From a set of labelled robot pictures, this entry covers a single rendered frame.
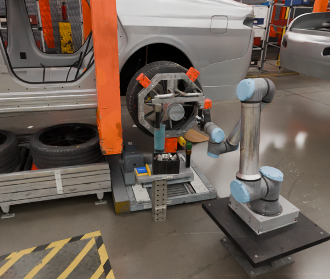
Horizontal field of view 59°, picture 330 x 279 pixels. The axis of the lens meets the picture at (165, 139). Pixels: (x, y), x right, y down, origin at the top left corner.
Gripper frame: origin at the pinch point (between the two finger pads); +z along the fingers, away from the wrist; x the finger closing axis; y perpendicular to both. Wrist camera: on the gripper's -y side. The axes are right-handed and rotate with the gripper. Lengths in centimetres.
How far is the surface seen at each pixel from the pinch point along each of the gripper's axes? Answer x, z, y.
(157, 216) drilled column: -37, -17, 78
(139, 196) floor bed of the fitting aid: -46, 10, 75
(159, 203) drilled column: -36, -17, 65
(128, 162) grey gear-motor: -53, 25, 48
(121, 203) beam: -64, 0, 72
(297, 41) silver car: 215, 168, -38
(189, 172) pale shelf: -13.6, -20.5, 38.2
